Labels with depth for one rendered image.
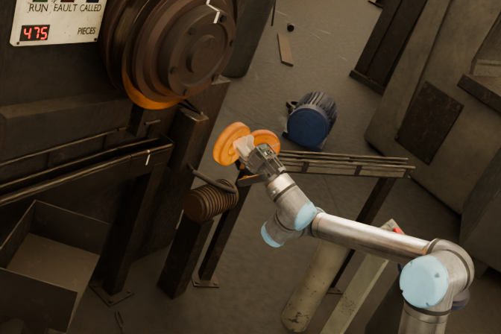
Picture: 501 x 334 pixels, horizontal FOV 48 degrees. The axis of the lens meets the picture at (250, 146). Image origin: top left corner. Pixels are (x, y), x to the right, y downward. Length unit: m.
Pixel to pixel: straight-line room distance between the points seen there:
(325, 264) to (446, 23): 2.34
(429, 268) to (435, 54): 2.89
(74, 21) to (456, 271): 1.18
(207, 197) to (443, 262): 0.96
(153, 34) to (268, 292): 1.48
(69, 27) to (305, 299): 1.46
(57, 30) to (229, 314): 1.42
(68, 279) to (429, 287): 0.90
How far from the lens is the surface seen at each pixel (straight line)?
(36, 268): 1.57
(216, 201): 2.16
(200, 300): 2.49
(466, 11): 4.14
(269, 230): 1.85
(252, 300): 2.60
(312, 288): 2.40
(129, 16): 1.59
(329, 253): 2.30
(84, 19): 1.63
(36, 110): 1.66
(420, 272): 1.48
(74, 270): 1.58
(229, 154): 1.88
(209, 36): 1.67
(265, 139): 2.17
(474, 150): 4.08
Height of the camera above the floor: 1.70
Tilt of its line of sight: 27 degrees down
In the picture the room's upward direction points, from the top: 23 degrees clockwise
